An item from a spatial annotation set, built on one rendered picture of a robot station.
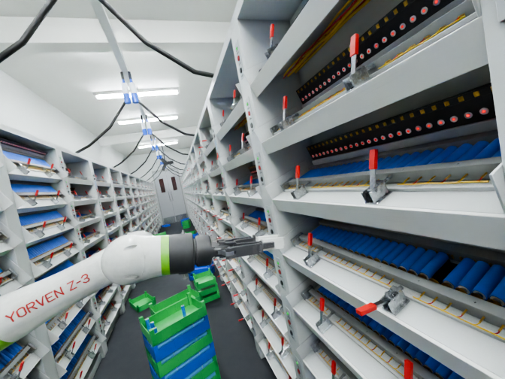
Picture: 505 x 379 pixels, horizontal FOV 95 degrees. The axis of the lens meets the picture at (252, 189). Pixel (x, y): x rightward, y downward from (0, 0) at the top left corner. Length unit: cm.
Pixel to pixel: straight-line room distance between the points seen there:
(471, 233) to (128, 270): 56
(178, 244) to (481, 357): 52
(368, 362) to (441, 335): 27
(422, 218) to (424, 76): 18
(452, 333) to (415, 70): 37
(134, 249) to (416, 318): 54
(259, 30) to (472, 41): 72
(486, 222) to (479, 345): 19
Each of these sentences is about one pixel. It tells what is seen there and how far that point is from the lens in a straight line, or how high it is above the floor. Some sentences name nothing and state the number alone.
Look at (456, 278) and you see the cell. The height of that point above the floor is 96.
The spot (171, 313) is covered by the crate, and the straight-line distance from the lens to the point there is 162.
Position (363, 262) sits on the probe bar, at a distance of 61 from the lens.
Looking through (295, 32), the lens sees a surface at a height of 148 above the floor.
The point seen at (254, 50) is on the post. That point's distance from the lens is 92.
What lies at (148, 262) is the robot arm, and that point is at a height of 105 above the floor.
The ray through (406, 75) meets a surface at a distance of 39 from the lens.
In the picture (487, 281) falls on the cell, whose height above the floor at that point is 96.
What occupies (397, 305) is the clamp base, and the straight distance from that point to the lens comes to 52.
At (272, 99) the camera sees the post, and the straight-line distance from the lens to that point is 87.
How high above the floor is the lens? 119
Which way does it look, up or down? 3 degrees down
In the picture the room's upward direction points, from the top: 11 degrees counter-clockwise
